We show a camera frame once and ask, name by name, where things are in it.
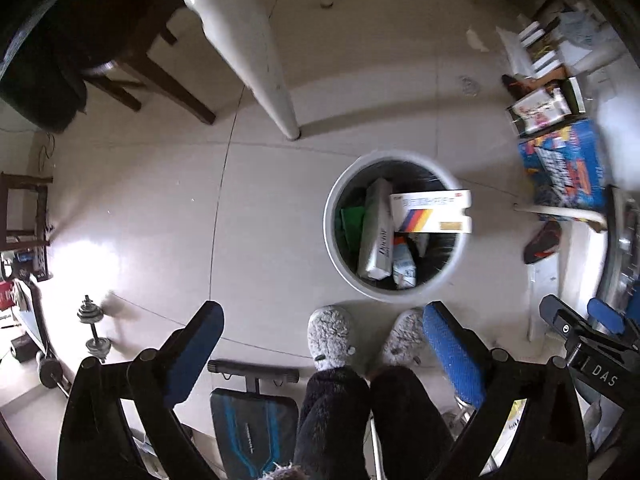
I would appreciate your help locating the white box with striped flag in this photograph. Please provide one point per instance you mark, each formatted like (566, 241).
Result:
(432, 212)

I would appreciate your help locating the long white barcode box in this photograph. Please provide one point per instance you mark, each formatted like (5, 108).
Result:
(376, 245)

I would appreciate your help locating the grey fuzzy right slipper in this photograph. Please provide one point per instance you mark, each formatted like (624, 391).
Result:
(405, 343)

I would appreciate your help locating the red black shoe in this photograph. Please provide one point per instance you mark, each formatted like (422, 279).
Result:
(544, 244)

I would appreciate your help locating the blue printed carton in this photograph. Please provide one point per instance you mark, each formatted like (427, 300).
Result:
(565, 168)

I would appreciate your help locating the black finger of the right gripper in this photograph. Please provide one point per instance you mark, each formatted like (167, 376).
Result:
(622, 334)

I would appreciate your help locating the white table leg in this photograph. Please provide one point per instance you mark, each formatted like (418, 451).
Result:
(241, 33)

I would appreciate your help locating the blue tissue pack wrapper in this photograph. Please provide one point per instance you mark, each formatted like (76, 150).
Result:
(404, 268)

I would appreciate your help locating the green white medicine box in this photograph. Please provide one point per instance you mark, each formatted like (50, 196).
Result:
(352, 221)

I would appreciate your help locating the dark wooden chair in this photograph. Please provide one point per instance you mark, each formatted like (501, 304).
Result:
(52, 51)

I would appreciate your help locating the black dumbbell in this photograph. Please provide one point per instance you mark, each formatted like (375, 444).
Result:
(90, 314)

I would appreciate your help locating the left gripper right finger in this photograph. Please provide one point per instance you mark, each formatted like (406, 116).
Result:
(550, 441)

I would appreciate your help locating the white round trash bin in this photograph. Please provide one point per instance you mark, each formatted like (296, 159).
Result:
(436, 255)

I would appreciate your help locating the black blue weight bench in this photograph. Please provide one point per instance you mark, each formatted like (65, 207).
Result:
(255, 432)

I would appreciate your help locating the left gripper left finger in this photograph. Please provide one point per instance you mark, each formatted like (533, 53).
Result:
(96, 441)

